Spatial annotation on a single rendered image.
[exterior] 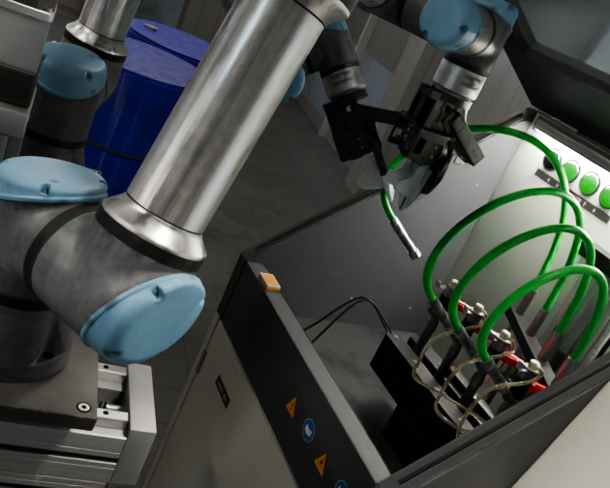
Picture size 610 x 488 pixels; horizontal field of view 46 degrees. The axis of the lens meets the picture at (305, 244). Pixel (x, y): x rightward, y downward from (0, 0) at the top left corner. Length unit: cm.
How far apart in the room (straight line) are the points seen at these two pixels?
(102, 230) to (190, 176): 10
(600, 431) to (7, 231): 84
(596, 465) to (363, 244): 74
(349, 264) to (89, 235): 100
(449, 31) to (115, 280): 58
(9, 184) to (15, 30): 27
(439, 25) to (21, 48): 55
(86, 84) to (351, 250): 70
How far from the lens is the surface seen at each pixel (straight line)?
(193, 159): 67
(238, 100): 67
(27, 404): 84
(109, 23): 135
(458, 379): 138
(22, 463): 95
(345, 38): 134
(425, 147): 116
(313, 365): 126
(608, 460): 113
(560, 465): 116
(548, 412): 112
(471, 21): 103
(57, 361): 87
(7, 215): 78
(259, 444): 139
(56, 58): 125
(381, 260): 167
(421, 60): 551
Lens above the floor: 158
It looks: 21 degrees down
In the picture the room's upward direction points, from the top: 25 degrees clockwise
